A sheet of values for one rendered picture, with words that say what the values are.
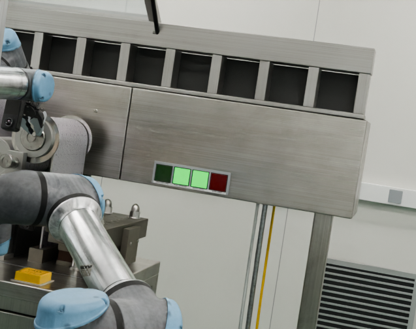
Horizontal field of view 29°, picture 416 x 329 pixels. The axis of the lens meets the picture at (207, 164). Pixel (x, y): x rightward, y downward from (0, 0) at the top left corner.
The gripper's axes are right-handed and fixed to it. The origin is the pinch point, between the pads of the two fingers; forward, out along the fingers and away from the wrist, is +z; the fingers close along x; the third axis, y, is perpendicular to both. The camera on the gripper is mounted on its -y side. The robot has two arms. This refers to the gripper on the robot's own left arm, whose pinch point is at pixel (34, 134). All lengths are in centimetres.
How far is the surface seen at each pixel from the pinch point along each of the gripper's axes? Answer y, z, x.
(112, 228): -13.2, 20.7, -24.2
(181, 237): 126, 246, 25
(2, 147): -1.5, 6.8, 11.5
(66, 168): 2.5, 17.3, -4.5
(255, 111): 36, 18, -54
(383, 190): 160, 212, -90
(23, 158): -5.2, 5.4, 2.8
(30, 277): -41.2, 4.9, -15.1
